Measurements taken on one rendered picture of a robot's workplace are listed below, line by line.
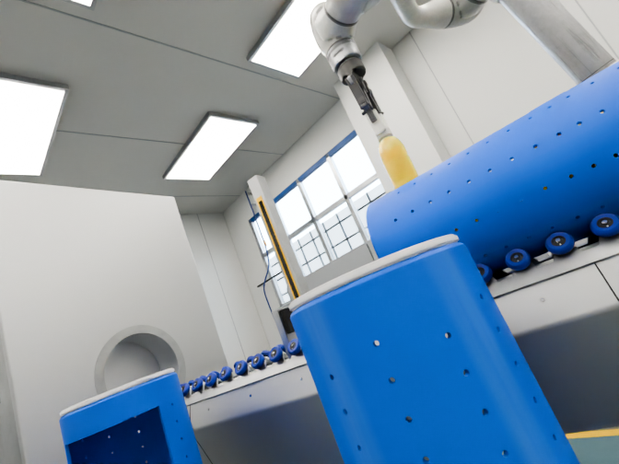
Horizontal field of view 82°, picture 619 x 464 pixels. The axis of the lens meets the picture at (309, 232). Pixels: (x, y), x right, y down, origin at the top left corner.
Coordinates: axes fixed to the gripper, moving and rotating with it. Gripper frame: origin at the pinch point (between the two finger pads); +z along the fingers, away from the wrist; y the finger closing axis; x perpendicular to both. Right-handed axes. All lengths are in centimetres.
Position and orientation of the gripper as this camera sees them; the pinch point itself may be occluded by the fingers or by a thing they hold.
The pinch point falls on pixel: (379, 124)
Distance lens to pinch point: 103.6
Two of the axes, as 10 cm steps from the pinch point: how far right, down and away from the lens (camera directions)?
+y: -5.4, 0.0, -8.4
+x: 7.5, -4.5, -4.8
